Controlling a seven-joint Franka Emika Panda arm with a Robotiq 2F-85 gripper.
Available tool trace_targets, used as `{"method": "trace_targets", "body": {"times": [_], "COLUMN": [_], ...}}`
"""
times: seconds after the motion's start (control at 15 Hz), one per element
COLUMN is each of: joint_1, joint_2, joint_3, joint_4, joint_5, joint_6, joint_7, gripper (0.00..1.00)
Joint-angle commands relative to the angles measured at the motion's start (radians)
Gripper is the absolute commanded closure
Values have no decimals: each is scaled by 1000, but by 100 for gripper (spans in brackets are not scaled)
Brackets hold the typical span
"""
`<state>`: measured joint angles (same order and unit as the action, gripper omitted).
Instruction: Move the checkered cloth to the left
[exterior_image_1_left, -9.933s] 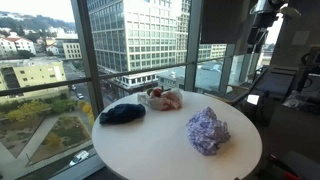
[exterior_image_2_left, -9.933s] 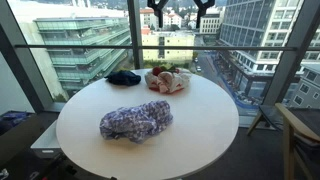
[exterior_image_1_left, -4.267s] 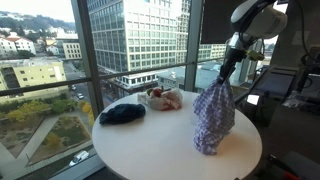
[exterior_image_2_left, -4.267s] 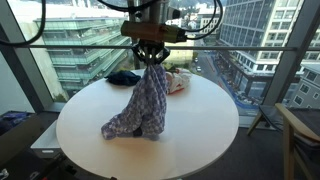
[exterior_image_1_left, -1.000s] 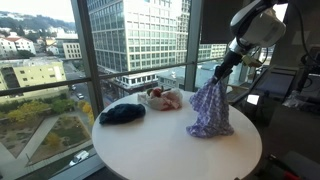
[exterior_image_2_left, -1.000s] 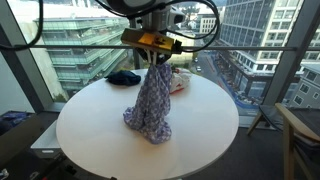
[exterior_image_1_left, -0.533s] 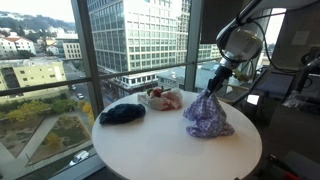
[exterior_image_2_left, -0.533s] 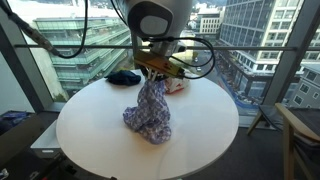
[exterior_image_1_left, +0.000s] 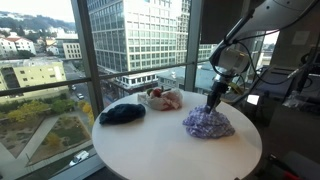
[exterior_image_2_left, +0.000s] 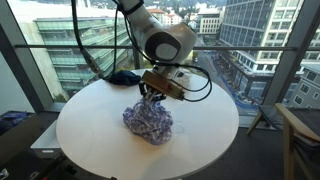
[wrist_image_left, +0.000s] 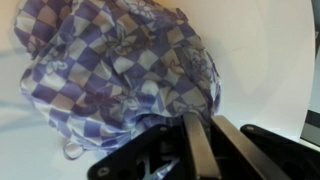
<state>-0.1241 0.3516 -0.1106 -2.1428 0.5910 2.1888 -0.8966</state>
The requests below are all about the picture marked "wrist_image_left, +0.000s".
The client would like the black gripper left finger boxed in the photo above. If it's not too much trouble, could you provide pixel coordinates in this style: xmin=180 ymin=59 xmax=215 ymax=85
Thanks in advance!
xmin=87 ymin=112 xmax=222 ymax=180

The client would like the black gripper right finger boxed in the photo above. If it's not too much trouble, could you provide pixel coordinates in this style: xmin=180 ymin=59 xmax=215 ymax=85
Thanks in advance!
xmin=211 ymin=115 xmax=320 ymax=180

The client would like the purple white checkered cloth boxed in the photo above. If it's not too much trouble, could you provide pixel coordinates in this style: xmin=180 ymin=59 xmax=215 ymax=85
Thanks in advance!
xmin=13 ymin=0 xmax=223 ymax=180

